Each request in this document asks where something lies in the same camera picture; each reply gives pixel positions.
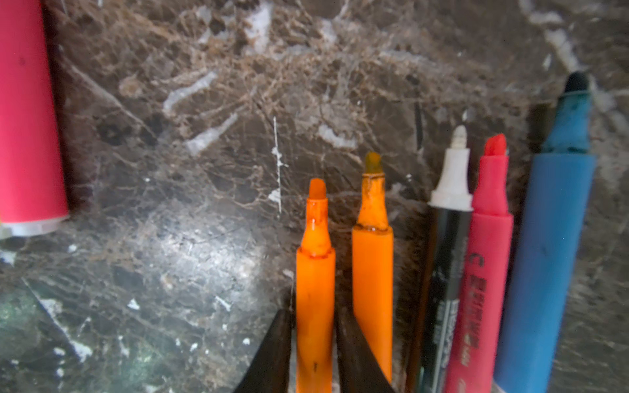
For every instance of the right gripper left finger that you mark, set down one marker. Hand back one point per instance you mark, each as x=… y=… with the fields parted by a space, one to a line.
x=270 y=367

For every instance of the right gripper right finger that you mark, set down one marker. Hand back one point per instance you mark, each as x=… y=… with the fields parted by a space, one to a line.
x=358 y=369

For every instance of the red-pink marker pen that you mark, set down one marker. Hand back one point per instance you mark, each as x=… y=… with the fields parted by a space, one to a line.
x=473 y=353

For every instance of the orange marker pen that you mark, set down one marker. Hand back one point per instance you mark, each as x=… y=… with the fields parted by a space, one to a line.
x=373 y=265
x=315 y=291

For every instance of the black white-capped marker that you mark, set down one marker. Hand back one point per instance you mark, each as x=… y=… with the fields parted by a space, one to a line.
x=450 y=209

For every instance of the blue marker pen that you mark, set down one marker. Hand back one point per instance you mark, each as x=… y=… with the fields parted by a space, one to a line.
x=558 y=191

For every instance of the pink marker pen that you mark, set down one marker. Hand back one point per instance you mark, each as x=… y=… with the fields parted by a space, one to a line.
x=33 y=192

